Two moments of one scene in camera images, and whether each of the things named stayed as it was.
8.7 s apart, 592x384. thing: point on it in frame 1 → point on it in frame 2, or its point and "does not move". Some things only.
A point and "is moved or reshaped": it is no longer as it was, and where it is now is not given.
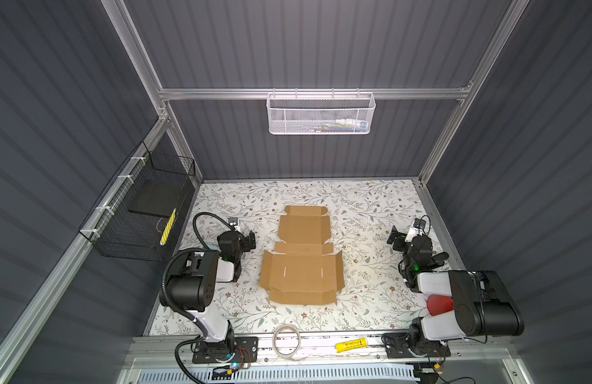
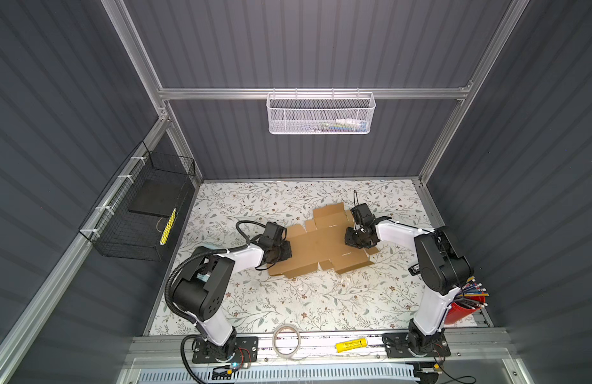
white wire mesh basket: (320, 114) does not move
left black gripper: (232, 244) → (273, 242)
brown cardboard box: (303, 270) is moved or reshaped
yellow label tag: (351, 345) does not move
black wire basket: (135, 220) does not move
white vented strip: (306, 374) does not move
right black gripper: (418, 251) → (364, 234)
